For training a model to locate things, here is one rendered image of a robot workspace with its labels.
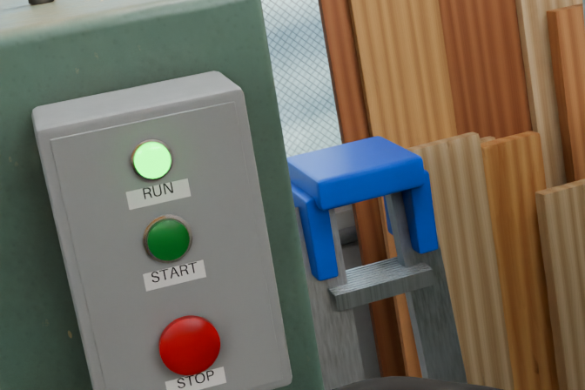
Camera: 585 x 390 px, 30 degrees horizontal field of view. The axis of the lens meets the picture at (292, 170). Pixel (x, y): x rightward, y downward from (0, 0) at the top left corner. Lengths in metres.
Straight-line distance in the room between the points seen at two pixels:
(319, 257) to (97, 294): 1.00
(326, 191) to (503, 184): 0.69
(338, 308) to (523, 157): 0.70
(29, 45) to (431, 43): 1.59
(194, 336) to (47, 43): 0.16
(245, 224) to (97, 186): 0.07
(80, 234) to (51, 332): 0.10
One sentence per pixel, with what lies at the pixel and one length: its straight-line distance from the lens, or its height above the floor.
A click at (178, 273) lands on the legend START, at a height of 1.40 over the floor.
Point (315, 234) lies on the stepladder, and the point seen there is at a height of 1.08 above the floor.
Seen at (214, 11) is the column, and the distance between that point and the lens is 0.58.
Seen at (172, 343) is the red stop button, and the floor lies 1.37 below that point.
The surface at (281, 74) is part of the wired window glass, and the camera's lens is 2.25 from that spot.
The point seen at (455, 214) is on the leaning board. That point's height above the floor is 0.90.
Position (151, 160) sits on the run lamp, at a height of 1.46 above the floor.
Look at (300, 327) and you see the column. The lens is 0.63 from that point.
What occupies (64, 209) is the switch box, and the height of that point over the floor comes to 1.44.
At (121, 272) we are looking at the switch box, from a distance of 0.53.
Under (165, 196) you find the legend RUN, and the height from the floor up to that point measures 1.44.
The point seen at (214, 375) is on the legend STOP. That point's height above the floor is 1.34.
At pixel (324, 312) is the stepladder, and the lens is 1.57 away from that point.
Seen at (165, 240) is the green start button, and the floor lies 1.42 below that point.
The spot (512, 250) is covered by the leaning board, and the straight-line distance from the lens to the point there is 2.15.
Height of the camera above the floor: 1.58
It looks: 16 degrees down
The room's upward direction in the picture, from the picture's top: 9 degrees counter-clockwise
